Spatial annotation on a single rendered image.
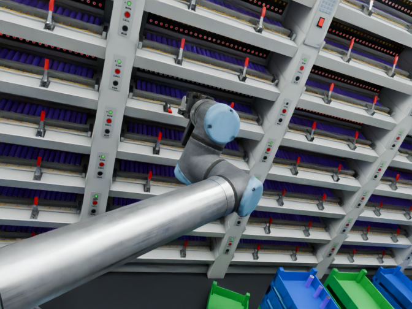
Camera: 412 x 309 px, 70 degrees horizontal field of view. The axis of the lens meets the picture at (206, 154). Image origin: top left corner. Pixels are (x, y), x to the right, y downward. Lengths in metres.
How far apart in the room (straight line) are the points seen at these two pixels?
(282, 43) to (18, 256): 1.10
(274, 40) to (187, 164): 0.69
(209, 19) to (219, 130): 0.54
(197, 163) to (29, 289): 0.43
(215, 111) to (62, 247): 0.43
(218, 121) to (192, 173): 0.14
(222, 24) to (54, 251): 0.94
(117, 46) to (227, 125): 0.55
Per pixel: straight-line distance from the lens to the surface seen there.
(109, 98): 1.15
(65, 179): 1.33
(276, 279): 1.42
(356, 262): 2.31
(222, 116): 0.70
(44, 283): 0.43
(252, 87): 1.24
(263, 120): 1.36
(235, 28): 1.18
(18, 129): 1.27
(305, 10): 1.35
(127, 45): 1.11
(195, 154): 0.72
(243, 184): 0.64
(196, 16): 1.13
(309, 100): 1.39
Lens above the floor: 1.22
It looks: 22 degrees down
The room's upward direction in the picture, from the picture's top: 18 degrees clockwise
